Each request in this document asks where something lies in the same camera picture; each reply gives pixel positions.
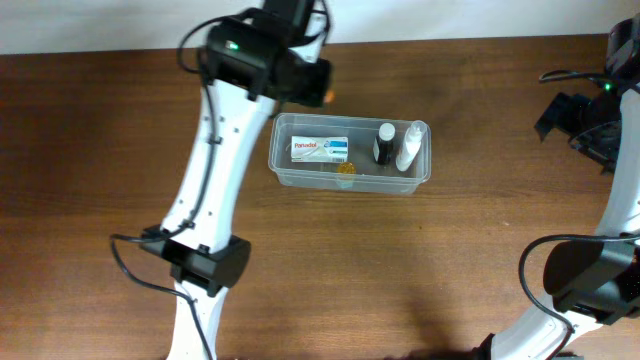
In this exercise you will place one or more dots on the white Panadol medicine box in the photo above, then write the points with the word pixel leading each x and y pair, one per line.
pixel 319 149

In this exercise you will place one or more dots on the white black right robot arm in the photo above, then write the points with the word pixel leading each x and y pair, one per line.
pixel 580 283

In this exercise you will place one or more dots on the clear plastic container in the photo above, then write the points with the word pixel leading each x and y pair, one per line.
pixel 361 133

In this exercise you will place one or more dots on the white calamine lotion bottle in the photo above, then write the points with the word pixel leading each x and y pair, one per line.
pixel 411 145

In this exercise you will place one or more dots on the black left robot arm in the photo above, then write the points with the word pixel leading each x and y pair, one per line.
pixel 249 64

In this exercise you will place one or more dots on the small gold-lid jar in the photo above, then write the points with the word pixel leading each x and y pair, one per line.
pixel 346 173

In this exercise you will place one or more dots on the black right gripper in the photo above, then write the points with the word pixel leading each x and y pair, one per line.
pixel 558 116

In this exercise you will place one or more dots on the orange effervescent tablet tube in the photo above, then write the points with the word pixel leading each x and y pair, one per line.
pixel 329 97

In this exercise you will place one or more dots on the dark brown syrup bottle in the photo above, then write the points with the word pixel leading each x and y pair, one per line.
pixel 384 144

